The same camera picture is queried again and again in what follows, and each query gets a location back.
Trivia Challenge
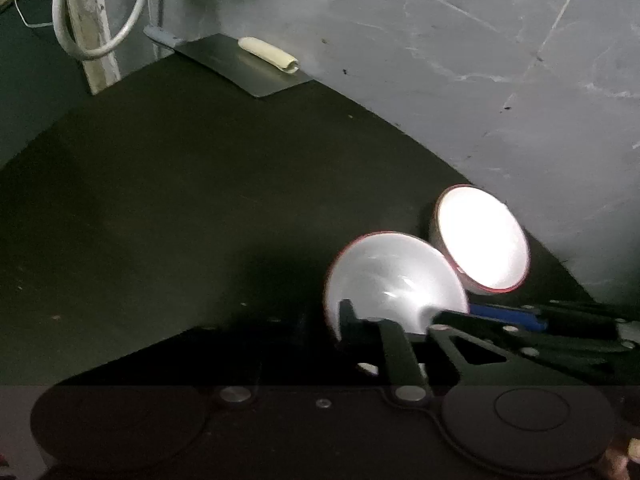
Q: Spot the white ceramic bowl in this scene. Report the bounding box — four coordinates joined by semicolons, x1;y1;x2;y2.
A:
428;184;530;296
323;231;470;338

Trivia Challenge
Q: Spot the cleaver knife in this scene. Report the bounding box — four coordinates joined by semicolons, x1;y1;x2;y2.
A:
144;24;312;98

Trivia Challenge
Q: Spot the cream rolled handle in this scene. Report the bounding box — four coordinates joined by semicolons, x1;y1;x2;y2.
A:
238;37;299;75

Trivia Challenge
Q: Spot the white hose loop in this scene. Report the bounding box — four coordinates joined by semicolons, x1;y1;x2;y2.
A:
51;0;154;62

